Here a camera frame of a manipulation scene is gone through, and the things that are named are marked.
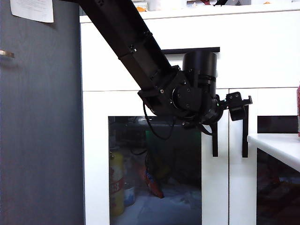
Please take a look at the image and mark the red beverage can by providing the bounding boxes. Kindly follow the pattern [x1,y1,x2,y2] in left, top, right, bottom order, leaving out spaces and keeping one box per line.
[296,81,300,138]

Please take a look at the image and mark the orange bag blue lettering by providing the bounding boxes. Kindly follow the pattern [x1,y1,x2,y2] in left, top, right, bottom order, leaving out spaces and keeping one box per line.
[138,161,165,200]

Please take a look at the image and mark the white paper sheet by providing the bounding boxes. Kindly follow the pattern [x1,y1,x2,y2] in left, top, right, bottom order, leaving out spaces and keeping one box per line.
[10,0,54,23]

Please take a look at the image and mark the white box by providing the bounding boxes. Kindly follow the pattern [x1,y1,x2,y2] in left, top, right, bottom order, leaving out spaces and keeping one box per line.
[134,0,149,12]

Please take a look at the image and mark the clear pump bottle blue label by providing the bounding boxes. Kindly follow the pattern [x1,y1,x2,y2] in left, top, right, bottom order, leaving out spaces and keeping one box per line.
[123,180,136,207]

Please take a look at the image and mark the metal room door handle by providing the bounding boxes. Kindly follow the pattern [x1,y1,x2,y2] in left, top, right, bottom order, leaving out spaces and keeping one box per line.
[0,50,15,59]

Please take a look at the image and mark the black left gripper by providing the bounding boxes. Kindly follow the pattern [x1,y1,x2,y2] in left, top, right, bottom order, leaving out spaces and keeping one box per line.
[210,92,253,124]

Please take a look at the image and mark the black drawer handle bar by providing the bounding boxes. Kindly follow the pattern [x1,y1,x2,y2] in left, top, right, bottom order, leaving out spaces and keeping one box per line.
[161,46,221,55]

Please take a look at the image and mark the yellow detergent bottle green cap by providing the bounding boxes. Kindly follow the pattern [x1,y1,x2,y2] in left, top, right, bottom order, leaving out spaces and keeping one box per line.
[109,146,125,218]

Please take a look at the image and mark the white cabinet drawer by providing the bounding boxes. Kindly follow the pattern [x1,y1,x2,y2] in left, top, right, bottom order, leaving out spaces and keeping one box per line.
[80,17,300,91]

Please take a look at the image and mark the white cabinet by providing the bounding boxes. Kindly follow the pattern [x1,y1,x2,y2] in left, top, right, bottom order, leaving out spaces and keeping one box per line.
[79,4,300,225]

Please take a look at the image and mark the black door handle bar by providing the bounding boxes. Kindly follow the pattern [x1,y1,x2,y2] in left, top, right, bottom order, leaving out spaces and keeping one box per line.
[212,121,219,157]
[242,103,249,158]

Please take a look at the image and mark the grey room door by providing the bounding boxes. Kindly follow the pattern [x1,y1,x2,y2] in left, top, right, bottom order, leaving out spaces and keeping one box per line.
[0,0,85,225]

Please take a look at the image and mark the white glass cabinet door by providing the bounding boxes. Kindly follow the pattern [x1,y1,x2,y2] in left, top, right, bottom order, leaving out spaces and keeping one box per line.
[228,88,300,225]
[82,90,229,225]

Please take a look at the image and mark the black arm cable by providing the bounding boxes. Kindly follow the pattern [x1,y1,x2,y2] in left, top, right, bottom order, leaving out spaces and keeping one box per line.
[142,102,176,141]

